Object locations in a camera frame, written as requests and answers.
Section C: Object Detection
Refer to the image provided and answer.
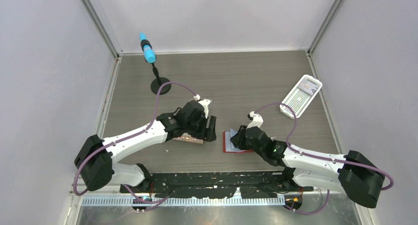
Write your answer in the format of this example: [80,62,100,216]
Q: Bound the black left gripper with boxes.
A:
[185,114,216,142]

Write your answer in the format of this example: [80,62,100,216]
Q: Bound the red leather card holder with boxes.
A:
[223,129,252,154]

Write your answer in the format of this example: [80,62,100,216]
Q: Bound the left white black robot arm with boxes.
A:
[74,99,216,193]

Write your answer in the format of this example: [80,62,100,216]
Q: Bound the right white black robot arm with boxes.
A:
[230,125,385,208]

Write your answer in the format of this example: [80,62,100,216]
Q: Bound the silver VIP card in basket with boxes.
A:
[298,78,320,96]

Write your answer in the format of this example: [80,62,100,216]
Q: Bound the glittery sequin tube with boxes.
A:
[173,133,204,144]

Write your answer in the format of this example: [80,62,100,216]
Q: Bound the white perforated plastic basket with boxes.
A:
[282,74,322,118]

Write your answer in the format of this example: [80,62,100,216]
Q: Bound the blue microphone on black stand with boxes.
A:
[139,32,171,95]

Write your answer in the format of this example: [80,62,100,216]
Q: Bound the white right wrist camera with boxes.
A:
[247,111,264,129]

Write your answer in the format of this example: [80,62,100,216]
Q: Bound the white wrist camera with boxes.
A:
[247,111,264,129]
[193,94,212,119]

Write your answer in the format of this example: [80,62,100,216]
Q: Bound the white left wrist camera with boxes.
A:
[193,94,212,119]

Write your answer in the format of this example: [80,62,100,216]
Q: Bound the white slotted cable duct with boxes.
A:
[81,195,285,207]

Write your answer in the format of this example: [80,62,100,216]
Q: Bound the aluminium frame rail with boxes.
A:
[69,171,327,196]

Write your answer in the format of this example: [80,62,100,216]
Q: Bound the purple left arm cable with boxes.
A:
[72,81,202,212]

